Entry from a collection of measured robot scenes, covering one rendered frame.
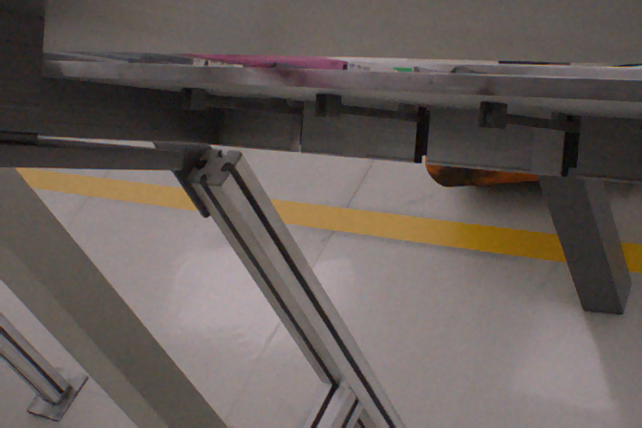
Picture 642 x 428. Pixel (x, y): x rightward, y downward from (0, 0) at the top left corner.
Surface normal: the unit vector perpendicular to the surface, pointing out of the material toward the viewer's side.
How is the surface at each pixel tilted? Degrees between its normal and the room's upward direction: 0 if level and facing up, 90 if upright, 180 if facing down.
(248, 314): 0
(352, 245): 0
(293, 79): 43
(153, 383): 90
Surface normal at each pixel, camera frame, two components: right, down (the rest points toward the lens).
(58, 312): -0.37, 0.74
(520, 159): -0.57, 0.00
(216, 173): -0.37, -0.67
